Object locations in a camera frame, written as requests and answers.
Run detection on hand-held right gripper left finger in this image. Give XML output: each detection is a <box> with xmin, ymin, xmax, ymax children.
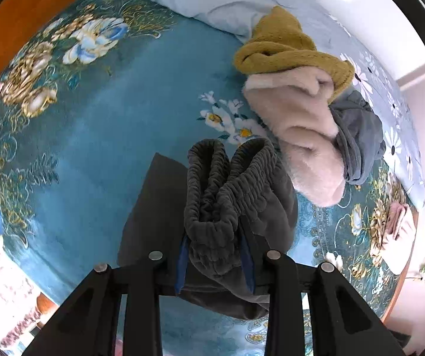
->
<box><xmin>21</xmin><ymin>235</ymin><xmax>190</xmax><ymax>356</ymax></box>

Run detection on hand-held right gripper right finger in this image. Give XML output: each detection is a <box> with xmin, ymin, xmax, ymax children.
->
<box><xmin>239</xmin><ymin>235</ymin><xmax>406</xmax><ymax>356</ymax></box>

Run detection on dark grey pants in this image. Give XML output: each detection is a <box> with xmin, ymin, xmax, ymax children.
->
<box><xmin>118</xmin><ymin>137</ymin><xmax>298</xmax><ymax>320</ymax></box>

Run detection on pink floral cloth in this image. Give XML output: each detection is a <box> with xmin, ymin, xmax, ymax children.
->
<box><xmin>0</xmin><ymin>226</ymin><xmax>61</xmax><ymax>349</ymax></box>

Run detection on beige fleece garment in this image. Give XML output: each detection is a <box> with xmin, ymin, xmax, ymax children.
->
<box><xmin>243</xmin><ymin>67</ymin><xmax>347</xmax><ymax>208</ymax></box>

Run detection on folded pink garment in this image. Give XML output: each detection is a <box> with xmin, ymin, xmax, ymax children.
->
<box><xmin>369</xmin><ymin>202</ymin><xmax>418</xmax><ymax>273</ymax></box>

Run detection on dark flat object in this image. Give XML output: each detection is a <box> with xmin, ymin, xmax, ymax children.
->
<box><xmin>388</xmin><ymin>328</ymin><xmax>411</xmax><ymax>347</ymax></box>

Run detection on blue-grey garment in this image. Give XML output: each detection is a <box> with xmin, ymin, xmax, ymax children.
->
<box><xmin>329</xmin><ymin>90</ymin><xmax>387</xmax><ymax>186</ymax></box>

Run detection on mustard knitted sweater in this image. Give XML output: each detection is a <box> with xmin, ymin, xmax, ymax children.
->
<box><xmin>233</xmin><ymin>5</ymin><xmax>355</xmax><ymax>99</ymax></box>

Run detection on light blue floral quilt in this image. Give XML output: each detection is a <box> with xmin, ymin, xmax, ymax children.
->
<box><xmin>84</xmin><ymin>0</ymin><xmax>425</xmax><ymax>208</ymax></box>

